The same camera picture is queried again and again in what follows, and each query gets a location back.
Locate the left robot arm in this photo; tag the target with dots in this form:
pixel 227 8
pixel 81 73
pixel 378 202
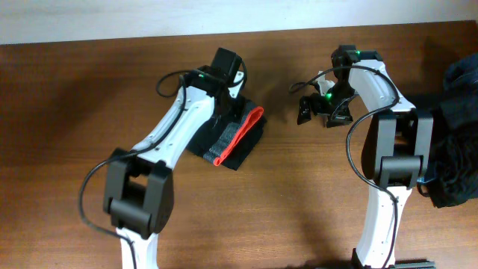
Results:
pixel 139 195

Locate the black leggings red waistband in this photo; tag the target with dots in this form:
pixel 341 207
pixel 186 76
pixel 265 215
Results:
pixel 228 139

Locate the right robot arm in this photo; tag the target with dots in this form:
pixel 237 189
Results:
pixel 395 152

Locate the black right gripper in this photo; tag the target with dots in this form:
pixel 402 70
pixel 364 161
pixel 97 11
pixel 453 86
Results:
pixel 308 106

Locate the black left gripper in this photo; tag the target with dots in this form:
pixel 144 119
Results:
pixel 235 114

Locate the dark clothes pile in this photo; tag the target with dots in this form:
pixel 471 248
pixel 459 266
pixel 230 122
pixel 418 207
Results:
pixel 451 177

